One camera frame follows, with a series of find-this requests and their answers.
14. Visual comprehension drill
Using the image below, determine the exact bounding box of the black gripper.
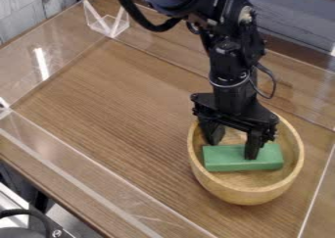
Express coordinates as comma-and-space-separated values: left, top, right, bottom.
191, 81, 279, 160

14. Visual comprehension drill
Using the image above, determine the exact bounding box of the green rectangular block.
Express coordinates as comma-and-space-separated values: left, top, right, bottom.
202, 143, 284, 172

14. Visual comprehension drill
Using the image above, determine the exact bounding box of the brown wooden bowl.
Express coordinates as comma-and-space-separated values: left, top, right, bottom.
187, 117, 304, 206

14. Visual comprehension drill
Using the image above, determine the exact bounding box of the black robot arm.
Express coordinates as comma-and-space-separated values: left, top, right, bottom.
146, 0, 279, 160

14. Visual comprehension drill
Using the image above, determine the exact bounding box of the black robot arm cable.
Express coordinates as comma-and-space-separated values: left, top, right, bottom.
108, 0, 184, 33

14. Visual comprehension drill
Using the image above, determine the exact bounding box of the black metal table bracket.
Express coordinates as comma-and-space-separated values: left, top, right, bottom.
29, 215, 79, 238

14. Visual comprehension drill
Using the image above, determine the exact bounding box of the black cable lower left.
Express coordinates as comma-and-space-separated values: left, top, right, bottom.
0, 209, 55, 238

